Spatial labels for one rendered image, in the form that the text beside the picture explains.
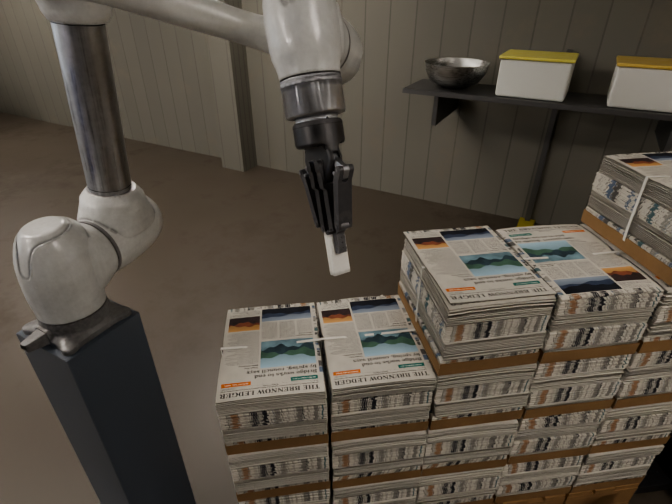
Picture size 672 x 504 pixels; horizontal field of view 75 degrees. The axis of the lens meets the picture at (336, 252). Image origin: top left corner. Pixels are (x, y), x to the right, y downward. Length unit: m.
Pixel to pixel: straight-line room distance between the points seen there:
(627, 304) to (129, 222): 1.28
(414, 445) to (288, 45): 1.16
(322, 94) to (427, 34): 3.30
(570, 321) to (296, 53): 0.97
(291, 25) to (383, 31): 3.42
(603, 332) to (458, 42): 2.87
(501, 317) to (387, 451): 0.54
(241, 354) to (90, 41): 0.83
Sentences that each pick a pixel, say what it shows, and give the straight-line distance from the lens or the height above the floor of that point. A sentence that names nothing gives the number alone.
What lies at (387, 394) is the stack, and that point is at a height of 0.78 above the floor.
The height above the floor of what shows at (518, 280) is 1.07.
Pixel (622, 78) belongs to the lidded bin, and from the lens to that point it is 3.13.
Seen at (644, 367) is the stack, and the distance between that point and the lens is 1.60.
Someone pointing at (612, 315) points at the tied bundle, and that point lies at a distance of 1.37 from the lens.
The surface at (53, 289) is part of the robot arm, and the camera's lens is 1.14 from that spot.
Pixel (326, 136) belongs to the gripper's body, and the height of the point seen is 1.54.
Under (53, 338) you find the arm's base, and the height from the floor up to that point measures 1.02.
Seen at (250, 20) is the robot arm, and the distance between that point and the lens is 0.85.
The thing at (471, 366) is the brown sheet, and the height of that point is 0.86.
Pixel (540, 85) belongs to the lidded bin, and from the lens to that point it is 3.14.
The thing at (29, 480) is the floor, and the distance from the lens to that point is 2.37.
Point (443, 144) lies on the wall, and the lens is 4.01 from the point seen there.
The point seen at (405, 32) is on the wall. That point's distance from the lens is 3.98.
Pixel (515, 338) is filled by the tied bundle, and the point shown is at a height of 0.94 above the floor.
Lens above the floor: 1.72
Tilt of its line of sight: 31 degrees down
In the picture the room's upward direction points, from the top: straight up
